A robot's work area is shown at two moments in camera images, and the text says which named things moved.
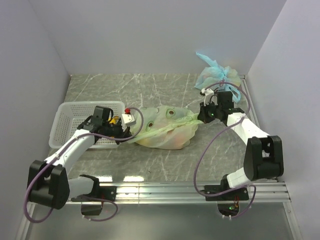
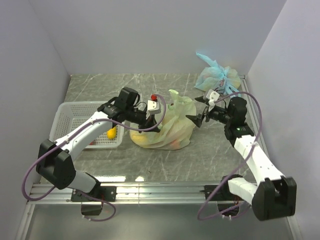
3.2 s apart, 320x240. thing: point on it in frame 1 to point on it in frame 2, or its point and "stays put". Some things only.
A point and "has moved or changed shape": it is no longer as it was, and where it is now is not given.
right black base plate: [241, 194] stays put
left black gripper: [124, 133] to [148, 123]
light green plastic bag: [164, 127] has moved or changed shape
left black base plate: [109, 193] stays put
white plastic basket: [70, 115] stays put
